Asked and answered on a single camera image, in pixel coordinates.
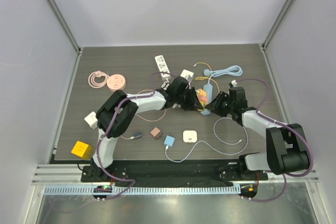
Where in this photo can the light blue charger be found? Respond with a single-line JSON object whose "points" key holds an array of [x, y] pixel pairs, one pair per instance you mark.
{"points": [[169, 141]]}

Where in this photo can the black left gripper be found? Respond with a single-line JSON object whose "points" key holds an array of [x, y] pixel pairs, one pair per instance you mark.
{"points": [[193, 103]]}

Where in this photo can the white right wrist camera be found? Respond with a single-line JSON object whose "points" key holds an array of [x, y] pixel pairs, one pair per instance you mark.
{"points": [[233, 84]]}

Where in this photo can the yellow plug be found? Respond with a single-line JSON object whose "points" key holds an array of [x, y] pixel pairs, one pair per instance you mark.
{"points": [[201, 93]]}

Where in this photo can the round pink power socket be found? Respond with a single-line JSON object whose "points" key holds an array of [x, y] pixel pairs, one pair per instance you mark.
{"points": [[116, 82]]}

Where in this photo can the small pink charger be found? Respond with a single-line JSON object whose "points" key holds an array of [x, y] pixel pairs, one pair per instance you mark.
{"points": [[156, 133]]}

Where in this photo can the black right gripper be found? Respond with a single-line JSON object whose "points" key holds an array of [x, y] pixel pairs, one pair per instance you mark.
{"points": [[220, 103]]}

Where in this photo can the slotted cable duct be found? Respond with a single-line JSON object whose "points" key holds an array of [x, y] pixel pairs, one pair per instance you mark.
{"points": [[96, 190]]}

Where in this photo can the white wall adapter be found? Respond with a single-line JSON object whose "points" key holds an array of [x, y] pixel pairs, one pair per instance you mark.
{"points": [[189, 136]]}

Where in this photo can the white cube plug adapter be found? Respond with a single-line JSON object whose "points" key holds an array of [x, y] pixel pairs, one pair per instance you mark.
{"points": [[91, 120]]}

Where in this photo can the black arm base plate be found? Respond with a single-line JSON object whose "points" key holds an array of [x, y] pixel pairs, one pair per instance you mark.
{"points": [[164, 173]]}

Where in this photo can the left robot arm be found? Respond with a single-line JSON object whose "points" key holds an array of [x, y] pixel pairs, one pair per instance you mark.
{"points": [[117, 113]]}

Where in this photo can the yellow cube plug adapter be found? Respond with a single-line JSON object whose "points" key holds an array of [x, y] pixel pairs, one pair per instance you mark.
{"points": [[82, 150]]}

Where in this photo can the white power strip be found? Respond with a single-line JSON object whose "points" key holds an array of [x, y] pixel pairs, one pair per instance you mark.
{"points": [[162, 67]]}

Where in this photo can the blue power strip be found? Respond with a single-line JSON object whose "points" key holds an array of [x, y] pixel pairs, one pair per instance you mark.
{"points": [[208, 89]]}

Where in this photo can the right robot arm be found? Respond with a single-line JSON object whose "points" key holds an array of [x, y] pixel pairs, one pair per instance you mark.
{"points": [[286, 152]]}

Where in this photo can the white cube socket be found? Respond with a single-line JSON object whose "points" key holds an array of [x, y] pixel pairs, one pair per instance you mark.
{"points": [[188, 75]]}

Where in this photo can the pink plug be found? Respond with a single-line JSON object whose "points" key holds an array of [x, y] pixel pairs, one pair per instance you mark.
{"points": [[203, 99]]}

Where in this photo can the dark grey charger plug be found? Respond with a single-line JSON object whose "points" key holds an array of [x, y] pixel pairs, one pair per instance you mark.
{"points": [[137, 135]]}

